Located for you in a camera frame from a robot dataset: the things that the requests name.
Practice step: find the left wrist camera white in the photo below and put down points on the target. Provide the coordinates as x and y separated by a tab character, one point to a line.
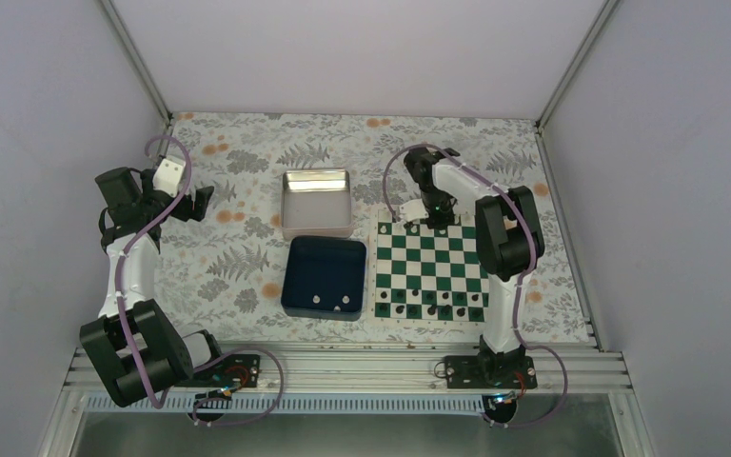
169	176

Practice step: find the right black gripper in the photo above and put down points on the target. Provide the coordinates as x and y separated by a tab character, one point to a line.
445	220

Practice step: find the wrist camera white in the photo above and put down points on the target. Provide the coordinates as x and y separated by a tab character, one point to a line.
169	176
412	211

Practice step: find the floral patterned table mat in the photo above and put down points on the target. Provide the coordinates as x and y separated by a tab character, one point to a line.
225	273

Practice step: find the silver metal tin tray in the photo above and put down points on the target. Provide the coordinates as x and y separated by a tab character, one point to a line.
316	202

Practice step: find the green white chess board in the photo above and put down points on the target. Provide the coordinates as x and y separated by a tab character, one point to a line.
416	256

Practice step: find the aluminium rail frame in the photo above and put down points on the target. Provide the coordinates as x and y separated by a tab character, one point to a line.
400	379

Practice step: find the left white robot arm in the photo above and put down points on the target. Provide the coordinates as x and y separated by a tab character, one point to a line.
135	350

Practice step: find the black chess pieces row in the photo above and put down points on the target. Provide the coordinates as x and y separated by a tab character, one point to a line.
430	305

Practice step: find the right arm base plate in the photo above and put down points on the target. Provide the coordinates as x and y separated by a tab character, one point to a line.
472	372

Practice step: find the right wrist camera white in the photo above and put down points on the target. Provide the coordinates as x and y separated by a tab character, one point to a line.
412	211

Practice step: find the blue square tray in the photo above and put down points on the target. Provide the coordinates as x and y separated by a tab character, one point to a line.
325	278

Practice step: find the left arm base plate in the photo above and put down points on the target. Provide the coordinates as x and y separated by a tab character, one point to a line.
239	370

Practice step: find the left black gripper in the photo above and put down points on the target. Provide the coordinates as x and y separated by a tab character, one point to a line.
185	213

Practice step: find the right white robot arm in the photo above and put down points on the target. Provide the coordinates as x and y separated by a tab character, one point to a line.
509	241

